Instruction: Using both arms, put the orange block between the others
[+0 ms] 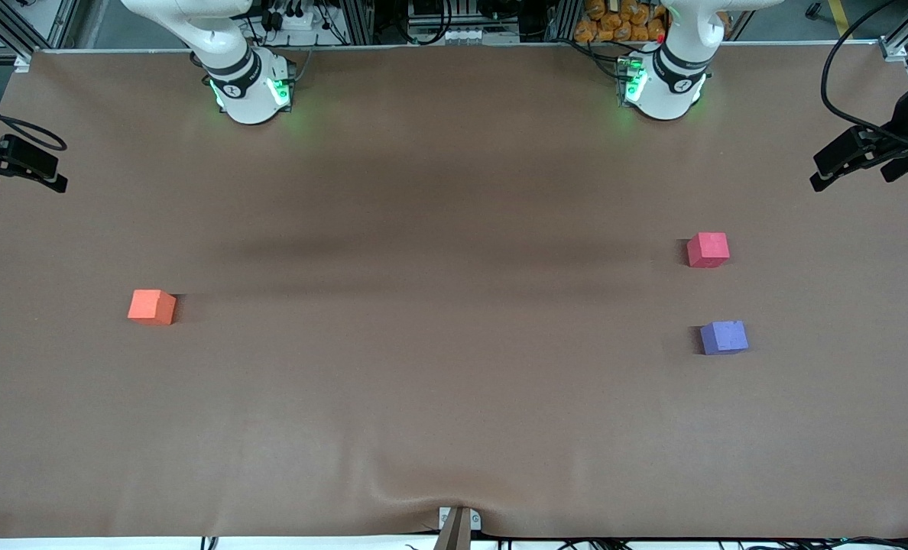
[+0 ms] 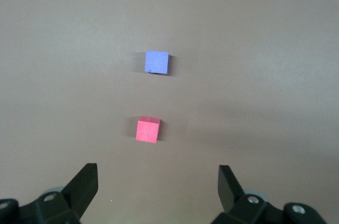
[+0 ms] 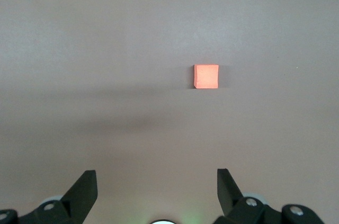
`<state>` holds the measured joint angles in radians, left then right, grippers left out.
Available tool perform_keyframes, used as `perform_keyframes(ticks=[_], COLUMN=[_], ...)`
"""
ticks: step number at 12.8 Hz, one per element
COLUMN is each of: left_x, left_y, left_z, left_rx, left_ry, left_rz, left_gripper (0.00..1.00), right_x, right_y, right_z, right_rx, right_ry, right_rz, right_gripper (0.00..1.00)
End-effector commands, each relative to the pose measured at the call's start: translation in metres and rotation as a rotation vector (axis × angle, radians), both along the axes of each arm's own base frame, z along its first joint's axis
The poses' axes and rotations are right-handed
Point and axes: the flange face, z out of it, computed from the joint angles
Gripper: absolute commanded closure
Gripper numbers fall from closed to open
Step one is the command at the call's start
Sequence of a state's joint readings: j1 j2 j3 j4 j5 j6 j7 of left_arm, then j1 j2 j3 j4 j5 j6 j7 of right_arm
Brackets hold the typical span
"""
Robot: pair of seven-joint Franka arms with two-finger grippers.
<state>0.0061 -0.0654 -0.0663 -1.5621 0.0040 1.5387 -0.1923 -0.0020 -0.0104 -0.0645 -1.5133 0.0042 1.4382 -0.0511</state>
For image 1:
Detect white connector row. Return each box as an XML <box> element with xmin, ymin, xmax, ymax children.
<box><xmin>412</xmin><ymin>27</ymin><xmax>520</xmax><ymax>45</ymax></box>

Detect white power strip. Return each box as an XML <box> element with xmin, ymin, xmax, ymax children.
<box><xmin>269</xmin><ymin>6</ymin><xmax>326</xmax><ymax>33</ymax></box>

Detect red foam block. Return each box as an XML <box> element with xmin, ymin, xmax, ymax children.
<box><xmin>686</xmin><ymin>232</ymin><xmax>731</xmax><ymax>269</ymax></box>

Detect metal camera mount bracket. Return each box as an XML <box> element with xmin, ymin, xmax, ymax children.
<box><xmin>433</xmin><ymin>506</ymin><xmax>483</xmax><ymax>550</ymax></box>

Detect purple foam block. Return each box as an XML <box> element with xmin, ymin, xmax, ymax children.
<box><xmin>699</xmin><ymin>320</ymin><xmax>750</xmax><ymax>356</ymax></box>

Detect orange foam block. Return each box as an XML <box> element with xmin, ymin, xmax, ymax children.
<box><xmin>127</xmin><ymin>289</ymin><xmax>177</xmax><ymax>326</ymax></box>

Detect pile of orange packets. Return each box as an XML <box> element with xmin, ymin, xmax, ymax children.
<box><xmin>574</xmin><ymin>0</ymin><xmax>667</xmax><ymax>44</ymax></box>

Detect brown table mat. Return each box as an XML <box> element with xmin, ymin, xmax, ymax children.
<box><xmin>0</xmin><ymin>42</ymin><xmax>908</xmax><ymax>539</ymax></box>

